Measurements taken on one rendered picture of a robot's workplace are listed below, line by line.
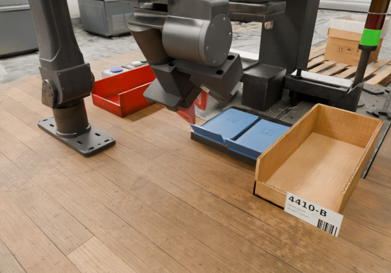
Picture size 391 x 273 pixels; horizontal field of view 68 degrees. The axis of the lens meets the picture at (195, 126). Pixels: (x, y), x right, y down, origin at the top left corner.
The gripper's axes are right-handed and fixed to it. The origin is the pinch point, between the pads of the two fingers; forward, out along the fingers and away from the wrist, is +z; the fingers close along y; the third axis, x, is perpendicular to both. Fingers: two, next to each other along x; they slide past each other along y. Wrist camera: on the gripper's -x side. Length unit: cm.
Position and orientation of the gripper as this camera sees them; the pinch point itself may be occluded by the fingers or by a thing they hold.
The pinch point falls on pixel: (195, 113)
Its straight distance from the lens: 50.4
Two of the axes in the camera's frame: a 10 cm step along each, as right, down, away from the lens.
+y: 5.5, -7.6, 3.5
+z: 3.0, 5.7, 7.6
